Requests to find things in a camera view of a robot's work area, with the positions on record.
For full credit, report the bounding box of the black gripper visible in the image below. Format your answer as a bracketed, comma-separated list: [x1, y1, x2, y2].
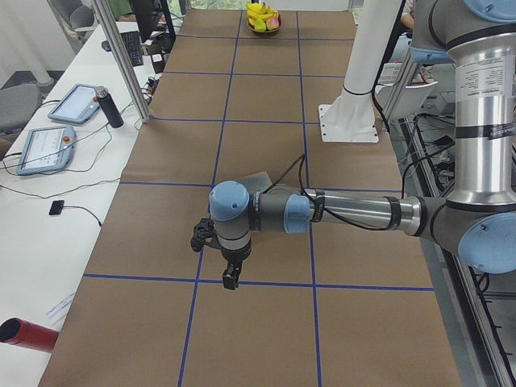
[221, 240, 252, 289]

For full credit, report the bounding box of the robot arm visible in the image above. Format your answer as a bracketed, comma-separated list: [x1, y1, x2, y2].
[191, 1, 515, 289]

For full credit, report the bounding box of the grey square plate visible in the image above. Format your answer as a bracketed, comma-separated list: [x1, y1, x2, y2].
[237, 171, 272, 194]

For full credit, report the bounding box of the wicker fruit basket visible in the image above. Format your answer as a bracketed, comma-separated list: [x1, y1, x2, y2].
[248, 15, 281, 36]

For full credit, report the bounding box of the small black puck device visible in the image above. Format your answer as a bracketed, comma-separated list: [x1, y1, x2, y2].
[48, 200, 65, 216]

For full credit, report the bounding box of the black water bottle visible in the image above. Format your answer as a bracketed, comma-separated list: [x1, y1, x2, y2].
[94, 86, 124, 128]

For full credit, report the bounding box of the red cylinder tube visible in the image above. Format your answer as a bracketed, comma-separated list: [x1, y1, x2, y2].
[1, 318, 59, 353]

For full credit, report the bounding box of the near teach pendant tablet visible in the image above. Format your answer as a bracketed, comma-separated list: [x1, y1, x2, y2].
[16, 125, 77, 176]

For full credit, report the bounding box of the teach pendant tablet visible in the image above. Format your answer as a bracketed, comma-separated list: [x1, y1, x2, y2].
[16, 125, 77, 176]
[48, 84, 100, 125]

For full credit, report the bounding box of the far teach pendant tablet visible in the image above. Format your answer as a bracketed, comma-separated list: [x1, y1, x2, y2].
[48, 84, 100, 125]

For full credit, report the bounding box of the green apple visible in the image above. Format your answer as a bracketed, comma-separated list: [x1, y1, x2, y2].
[253, 19, 267, 33]

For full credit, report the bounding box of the black keyboard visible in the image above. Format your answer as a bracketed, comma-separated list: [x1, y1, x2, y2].
[120, 31, 144, 67]

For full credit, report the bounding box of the red pink apple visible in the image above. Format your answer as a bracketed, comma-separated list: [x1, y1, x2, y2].
[265, 17, 281, 31]

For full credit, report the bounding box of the black computer monitor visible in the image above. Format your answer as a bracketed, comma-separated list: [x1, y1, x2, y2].
[130, 0, 176, 43]

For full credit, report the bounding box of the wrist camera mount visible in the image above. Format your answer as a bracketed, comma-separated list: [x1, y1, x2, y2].
[190, 218, 220, 252]

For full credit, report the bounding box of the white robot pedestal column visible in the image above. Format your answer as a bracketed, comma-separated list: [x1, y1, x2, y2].
[318, 0, 404, 144]

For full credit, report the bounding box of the aluminium frame post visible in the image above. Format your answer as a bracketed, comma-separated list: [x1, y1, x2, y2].
[92, 0, 150, 123]

